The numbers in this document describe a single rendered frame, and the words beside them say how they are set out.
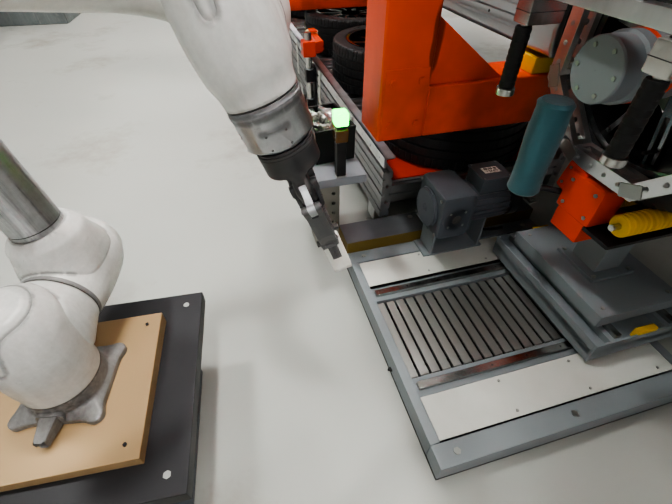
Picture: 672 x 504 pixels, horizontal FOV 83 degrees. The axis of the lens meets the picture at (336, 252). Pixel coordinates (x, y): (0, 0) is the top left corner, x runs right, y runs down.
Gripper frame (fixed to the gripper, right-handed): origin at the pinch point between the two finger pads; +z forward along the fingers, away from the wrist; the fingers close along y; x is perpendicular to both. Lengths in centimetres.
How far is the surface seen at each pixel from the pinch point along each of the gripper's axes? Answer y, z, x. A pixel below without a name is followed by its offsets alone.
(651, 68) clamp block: -7, -5, 56
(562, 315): -18, 74, 54
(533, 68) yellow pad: -70, 20, 76
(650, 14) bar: -13, -10, 60
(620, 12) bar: -19, -10, 60
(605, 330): -10, 76, 61
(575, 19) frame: -49, 1, 74
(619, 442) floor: 14, 91, 50
